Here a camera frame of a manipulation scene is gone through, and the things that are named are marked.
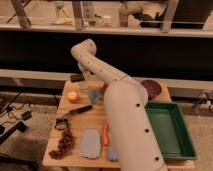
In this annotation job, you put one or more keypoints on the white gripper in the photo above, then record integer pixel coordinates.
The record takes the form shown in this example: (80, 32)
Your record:
(85, 71)

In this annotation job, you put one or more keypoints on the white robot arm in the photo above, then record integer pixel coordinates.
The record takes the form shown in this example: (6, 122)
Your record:
(124, 104)

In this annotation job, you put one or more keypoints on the blue paper cup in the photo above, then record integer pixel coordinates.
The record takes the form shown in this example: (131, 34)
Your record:
(93, 96)

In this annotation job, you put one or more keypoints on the orange fruit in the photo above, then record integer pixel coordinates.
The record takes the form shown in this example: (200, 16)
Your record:
(73, 97)

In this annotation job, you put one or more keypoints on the orange carrot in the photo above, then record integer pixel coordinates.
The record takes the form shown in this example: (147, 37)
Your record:
(105, 135)

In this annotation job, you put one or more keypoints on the dark red round plate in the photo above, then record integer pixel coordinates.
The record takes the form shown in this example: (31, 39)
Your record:
(153, 88)

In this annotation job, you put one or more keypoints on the bunch of dark grapes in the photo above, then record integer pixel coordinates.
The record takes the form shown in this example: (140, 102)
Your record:
(64, 143)

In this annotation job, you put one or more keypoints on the grey blue cloth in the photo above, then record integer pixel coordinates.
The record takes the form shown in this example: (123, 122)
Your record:
(90, 145)

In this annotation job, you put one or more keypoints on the small blue object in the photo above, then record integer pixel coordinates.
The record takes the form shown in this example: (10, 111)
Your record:
(112, 154)

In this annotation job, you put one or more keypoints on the green plastic tray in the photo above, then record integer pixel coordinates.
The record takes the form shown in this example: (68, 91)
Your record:
(171, 131)

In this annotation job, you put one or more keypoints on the black handled knife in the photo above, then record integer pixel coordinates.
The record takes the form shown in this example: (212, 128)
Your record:
(75, 111)

